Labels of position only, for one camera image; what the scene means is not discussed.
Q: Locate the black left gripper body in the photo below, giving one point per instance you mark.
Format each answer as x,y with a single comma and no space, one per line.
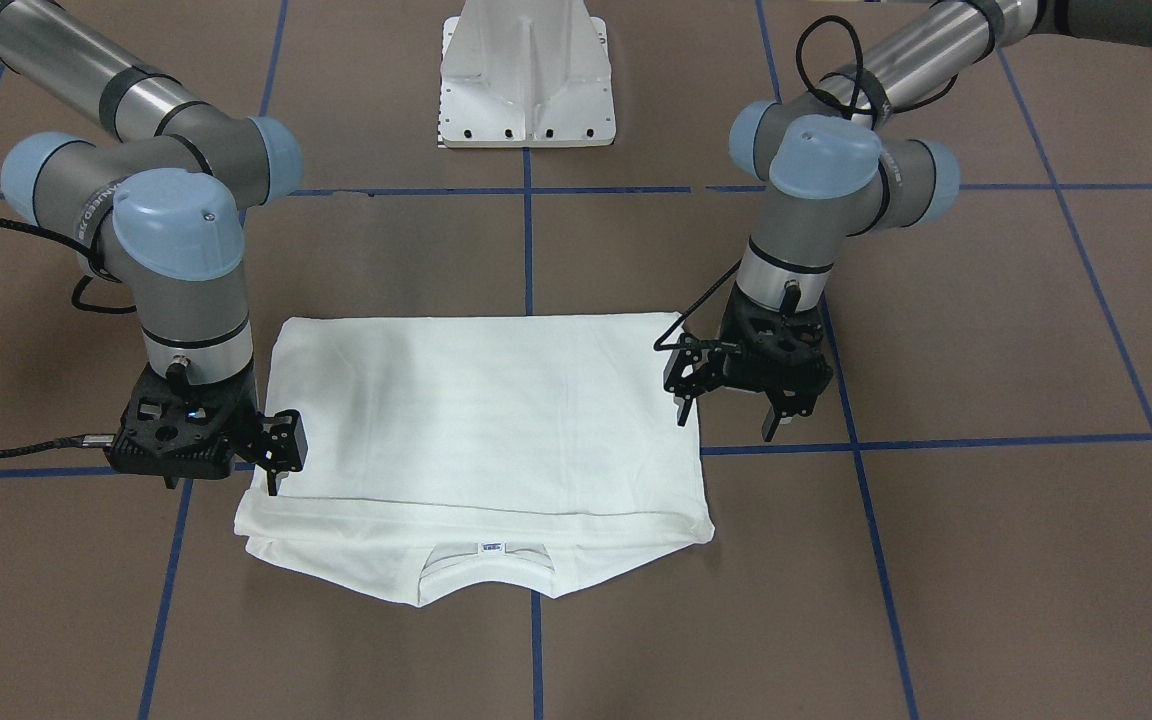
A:
698,367

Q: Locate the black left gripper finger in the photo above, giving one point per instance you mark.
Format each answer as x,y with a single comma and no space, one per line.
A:
684,407
772,420

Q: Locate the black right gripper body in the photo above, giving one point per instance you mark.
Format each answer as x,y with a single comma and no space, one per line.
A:
277,445

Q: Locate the white long-sleeve printed shirt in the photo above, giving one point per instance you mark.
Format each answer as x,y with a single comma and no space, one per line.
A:
539,451

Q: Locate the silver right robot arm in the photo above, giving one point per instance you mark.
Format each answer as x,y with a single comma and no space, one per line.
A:
160,212

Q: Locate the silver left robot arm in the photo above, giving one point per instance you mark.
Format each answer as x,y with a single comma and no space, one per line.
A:
828,176

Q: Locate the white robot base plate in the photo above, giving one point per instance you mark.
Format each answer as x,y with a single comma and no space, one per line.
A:
525,75

